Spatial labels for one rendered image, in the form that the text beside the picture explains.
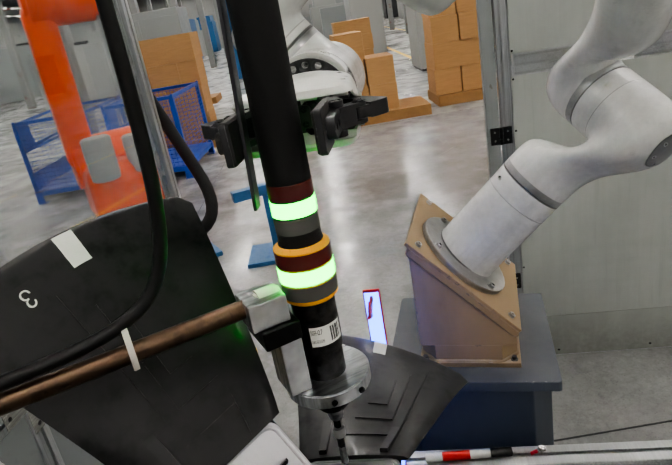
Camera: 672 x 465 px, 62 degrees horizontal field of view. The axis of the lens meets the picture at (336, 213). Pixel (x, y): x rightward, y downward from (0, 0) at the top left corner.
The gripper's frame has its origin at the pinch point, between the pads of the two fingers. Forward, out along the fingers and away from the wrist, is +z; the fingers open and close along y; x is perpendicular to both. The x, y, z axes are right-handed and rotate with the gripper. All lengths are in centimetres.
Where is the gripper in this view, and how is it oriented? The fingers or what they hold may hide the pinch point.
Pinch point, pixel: (277, 134)
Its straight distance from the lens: 40.1
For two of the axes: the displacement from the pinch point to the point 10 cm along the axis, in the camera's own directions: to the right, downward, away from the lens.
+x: -1.7, -9.3, -3.3
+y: -9.8, 1.2, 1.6
